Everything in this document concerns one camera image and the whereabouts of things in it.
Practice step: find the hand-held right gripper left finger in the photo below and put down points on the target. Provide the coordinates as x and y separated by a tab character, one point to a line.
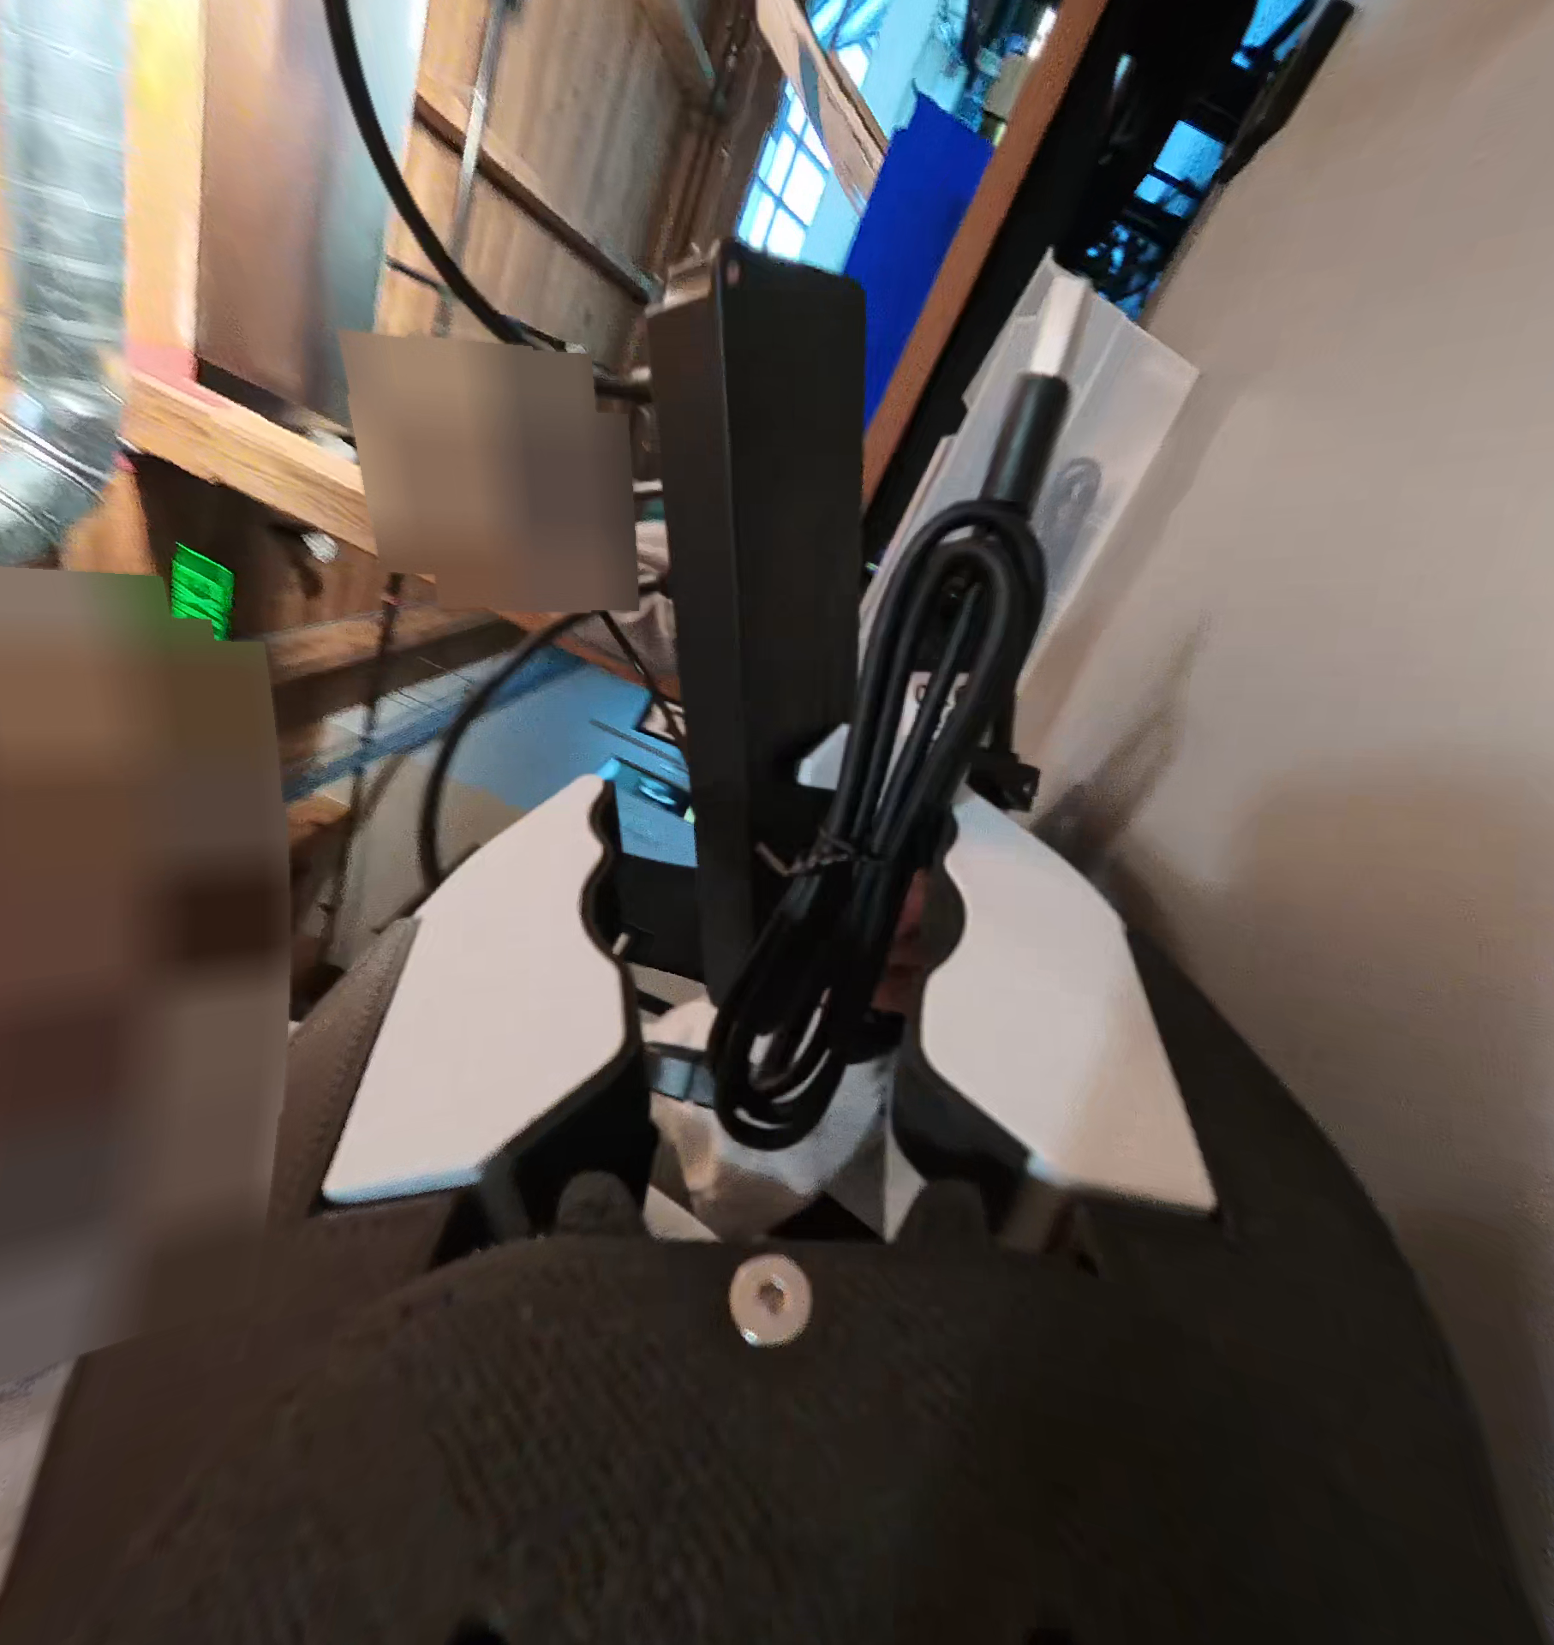
483	1002

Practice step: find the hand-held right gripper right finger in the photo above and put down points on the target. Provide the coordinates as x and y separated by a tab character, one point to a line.
1074	1040

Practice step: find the black usb hub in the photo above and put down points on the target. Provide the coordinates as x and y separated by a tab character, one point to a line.
751	513

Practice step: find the clear plastic bag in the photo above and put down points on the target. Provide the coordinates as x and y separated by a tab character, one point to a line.
1126	385

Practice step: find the green sign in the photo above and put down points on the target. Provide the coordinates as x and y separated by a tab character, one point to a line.
202	590

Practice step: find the blue board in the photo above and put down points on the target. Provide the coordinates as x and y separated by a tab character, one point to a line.
920	231

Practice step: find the silver ventilation duct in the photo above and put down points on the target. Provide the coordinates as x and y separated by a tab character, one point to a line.
58	256

